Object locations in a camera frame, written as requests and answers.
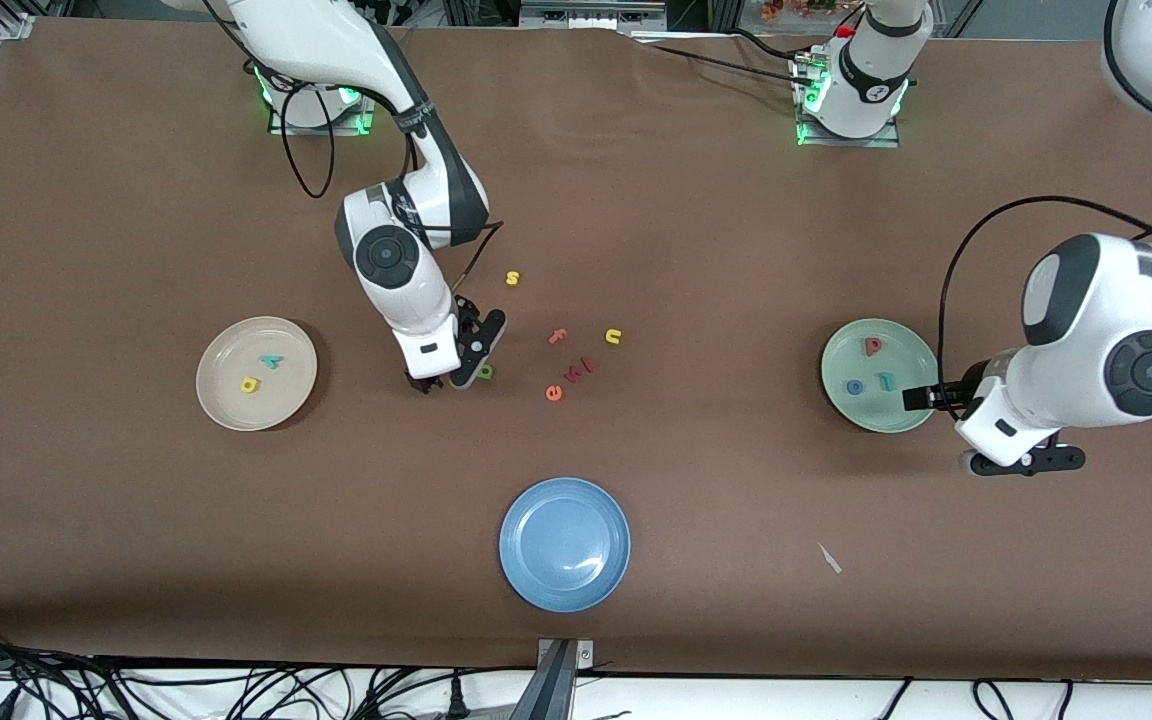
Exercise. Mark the teal hooked foam letter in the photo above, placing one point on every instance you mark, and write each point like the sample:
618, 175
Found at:
887, 381

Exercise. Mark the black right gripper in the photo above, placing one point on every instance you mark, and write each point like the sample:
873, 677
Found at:
423, 386

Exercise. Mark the teal foam letter y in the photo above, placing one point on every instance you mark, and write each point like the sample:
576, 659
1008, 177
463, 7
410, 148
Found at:
270, 362

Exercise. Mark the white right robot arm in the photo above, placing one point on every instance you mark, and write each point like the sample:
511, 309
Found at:
316, 40

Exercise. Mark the blue plate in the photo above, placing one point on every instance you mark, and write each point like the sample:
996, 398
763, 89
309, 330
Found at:
564, 545

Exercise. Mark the grey metal rail box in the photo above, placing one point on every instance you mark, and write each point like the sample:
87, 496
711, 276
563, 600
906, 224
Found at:
591, 14

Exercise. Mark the pink foam letter f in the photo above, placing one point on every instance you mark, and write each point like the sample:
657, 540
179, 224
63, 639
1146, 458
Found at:
557, 336

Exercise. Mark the beige plate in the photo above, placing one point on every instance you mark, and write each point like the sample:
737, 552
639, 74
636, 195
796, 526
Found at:
236, 400

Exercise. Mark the light green plate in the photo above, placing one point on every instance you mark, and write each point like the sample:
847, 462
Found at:
911, 410

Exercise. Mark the red letter k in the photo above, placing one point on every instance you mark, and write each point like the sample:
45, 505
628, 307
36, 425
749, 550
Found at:
575, 375

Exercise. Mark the white paper scrap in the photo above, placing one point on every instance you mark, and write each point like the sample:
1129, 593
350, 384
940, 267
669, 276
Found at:
829, 558

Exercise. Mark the grey metal bracket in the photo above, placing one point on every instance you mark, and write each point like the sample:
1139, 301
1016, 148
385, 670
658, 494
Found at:
566, 655

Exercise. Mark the brown table cover sheet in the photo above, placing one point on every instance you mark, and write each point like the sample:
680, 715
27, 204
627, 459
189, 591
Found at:
636, 200

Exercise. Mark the black power plug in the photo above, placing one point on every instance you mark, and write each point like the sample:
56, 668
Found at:
456, 700

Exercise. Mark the pink foam letter p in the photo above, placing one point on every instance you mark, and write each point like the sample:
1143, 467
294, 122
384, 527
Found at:
872, 346

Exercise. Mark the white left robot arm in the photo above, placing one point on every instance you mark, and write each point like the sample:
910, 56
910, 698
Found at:
1086, 330

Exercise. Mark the orange dried flowers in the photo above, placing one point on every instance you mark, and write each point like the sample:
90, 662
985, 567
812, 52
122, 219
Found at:
796, 8

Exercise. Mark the metal arm base mount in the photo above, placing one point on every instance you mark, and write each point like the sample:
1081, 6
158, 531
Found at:
369, 120
886, 142

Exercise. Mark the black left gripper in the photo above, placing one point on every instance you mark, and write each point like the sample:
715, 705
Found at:
955, 392

